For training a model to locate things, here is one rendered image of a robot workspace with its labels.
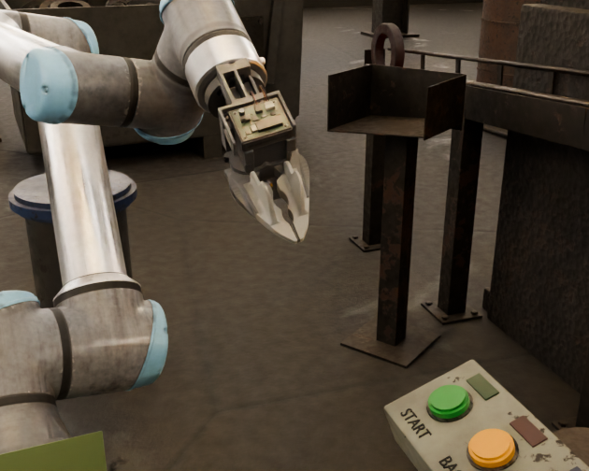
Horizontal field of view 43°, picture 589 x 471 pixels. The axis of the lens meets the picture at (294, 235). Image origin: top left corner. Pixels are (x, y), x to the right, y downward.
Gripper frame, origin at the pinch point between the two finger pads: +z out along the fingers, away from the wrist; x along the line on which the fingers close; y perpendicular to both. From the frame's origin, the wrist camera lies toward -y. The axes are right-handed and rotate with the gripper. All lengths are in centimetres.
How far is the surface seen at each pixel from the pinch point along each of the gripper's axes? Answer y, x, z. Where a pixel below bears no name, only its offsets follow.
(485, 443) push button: 1.8, 7.7, 27.3
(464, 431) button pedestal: -1.1, 7.4, 25.1
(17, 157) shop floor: -228, -64, -222
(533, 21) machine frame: -58, 88, -68
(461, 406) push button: -1.6, 8.4, 22.8
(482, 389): -2.5, 11.5, 21.8
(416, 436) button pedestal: -2.7, 3.4, 23.6
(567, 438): -12.8, 21.2, 27.6
